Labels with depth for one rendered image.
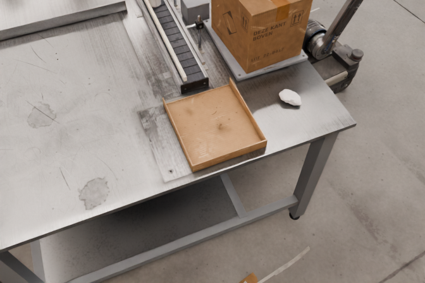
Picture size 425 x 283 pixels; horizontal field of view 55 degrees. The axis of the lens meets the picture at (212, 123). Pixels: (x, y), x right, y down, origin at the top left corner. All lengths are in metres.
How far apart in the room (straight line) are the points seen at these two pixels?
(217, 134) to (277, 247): 0.89
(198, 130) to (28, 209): 0.58
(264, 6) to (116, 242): 1.17
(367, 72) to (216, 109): 1.64
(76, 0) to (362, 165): 1.69
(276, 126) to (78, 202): 0.69
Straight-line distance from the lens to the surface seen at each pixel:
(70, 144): 1.43
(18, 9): 1.94
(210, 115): 1.41
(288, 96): 1.45
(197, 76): 1.47
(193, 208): 1.91
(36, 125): 1.52
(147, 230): 1.89
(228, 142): 1.35
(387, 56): 3.06
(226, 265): 2.04
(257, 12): 1.36
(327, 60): 2.54
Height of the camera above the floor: 1.95
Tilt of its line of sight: 53 degrees down
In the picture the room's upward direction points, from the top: straight up
